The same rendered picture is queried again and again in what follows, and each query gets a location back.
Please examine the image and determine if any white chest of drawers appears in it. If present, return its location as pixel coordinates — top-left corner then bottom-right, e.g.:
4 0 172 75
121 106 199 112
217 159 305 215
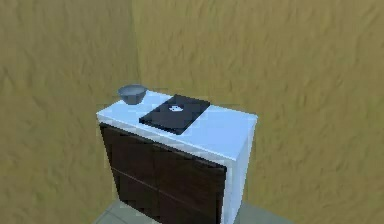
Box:
96 89 259 224

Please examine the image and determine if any black closed laptop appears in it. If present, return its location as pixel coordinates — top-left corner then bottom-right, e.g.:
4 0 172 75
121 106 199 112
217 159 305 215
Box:
138 93 212 136

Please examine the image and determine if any grey bowl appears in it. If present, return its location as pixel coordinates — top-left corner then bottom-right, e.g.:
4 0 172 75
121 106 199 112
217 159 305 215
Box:
117 83 149 106

